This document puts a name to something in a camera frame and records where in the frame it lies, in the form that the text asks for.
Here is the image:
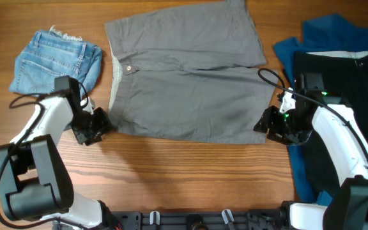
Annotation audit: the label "grey cotton shorts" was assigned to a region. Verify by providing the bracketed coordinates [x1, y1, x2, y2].
[105, 0, 273, 144]

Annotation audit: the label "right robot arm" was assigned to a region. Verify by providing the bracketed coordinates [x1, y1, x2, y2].
[251, 73, 368, 229]

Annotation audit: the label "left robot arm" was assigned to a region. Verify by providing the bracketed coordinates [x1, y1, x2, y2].
[0, 91, 123, 229]

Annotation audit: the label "black shorts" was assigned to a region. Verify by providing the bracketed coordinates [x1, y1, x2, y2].
[288, 51, 368, 202]

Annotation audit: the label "folded blue denim jeans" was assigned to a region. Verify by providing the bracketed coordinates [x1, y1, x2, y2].
[9, 26, 103, 96]

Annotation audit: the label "blue garment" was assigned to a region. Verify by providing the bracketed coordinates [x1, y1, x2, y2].
[274, 14, 368, 206]

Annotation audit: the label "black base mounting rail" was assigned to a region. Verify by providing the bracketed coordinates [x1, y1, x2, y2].
[111, 208, 294, 230]

